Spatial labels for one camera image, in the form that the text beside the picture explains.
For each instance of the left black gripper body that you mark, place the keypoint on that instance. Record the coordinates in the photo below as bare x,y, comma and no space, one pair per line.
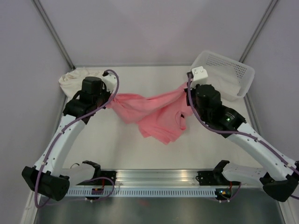
104,96

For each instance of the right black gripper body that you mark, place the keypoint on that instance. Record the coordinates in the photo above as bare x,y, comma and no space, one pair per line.
199,110

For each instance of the pink t-shirt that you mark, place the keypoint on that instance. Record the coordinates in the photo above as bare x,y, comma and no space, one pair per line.
162,117

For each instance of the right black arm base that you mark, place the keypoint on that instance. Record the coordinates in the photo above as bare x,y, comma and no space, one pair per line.
214,177

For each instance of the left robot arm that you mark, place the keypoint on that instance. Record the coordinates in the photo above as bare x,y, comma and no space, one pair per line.
47,176

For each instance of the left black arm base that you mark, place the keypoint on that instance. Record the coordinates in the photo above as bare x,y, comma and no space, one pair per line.
100,178

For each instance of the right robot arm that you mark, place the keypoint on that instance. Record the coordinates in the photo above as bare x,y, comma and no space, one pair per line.
278,175

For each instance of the white cloth in basket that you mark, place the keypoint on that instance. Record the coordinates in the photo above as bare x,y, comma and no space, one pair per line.
224,82

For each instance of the cream white t-shirt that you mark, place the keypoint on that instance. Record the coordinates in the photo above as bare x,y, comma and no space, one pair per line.
71,82

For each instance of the white plastic basket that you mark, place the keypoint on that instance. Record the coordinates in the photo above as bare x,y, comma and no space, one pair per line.
244,73

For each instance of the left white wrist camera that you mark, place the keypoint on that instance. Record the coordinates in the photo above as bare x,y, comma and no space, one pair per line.
109,80

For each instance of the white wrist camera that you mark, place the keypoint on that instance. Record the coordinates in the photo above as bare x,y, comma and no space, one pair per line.
109,80
200,75

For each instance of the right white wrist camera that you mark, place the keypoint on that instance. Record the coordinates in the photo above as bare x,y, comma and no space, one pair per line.
200,75

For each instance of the aluminium mounting rail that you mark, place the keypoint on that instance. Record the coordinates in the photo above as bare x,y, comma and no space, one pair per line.
164,177

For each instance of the white slotted cable duct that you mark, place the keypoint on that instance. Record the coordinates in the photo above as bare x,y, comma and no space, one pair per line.
143,192

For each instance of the left aluminium frame post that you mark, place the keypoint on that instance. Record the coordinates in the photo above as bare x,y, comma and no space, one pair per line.
46,20

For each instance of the aluminium frame post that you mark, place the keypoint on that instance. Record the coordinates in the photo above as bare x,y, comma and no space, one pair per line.
259,28
46,20

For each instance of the right aluminium frame post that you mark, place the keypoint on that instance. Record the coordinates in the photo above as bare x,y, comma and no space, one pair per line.
259,28

